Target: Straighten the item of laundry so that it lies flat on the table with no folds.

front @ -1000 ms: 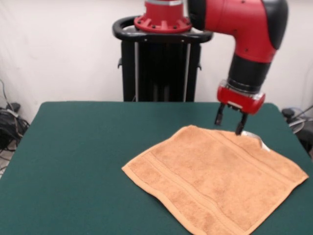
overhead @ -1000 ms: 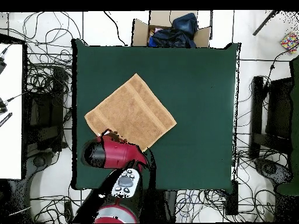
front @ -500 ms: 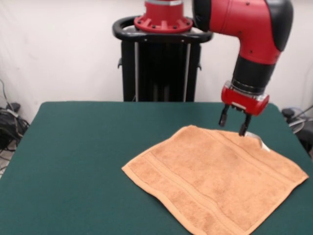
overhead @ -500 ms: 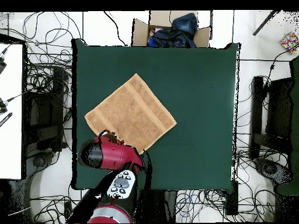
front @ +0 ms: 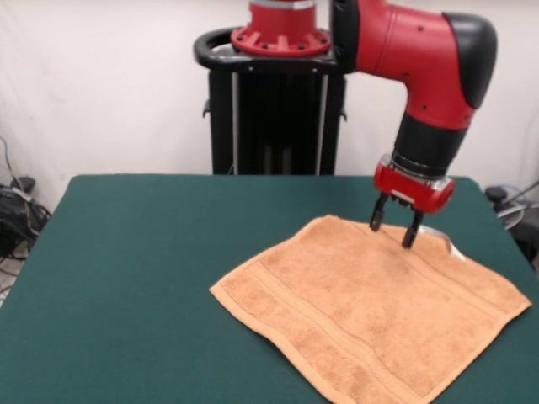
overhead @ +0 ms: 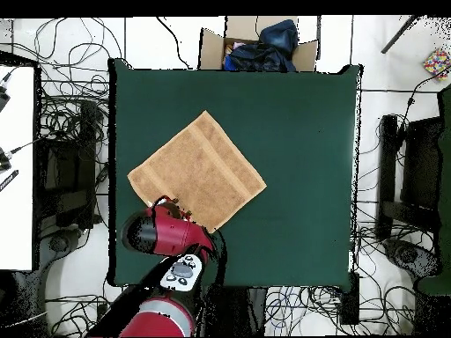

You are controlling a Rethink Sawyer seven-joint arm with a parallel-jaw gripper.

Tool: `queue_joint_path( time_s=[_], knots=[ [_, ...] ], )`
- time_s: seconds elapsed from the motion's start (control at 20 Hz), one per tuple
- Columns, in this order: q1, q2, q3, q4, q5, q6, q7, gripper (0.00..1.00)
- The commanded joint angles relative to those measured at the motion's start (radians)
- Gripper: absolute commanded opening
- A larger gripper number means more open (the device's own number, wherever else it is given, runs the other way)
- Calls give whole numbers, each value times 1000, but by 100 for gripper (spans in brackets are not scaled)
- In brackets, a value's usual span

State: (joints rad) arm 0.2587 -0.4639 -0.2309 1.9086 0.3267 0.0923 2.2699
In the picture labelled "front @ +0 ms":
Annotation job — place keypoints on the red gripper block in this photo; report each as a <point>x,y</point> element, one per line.
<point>412,191</point>

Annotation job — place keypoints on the orange terry towel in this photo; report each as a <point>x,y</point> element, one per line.
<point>358,303</point>

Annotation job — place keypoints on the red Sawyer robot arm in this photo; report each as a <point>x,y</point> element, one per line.
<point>421,50</point>

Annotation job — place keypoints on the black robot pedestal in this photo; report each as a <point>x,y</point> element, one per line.
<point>286,118</point>

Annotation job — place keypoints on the dark green table cloth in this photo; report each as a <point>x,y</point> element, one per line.
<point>126,273</point>

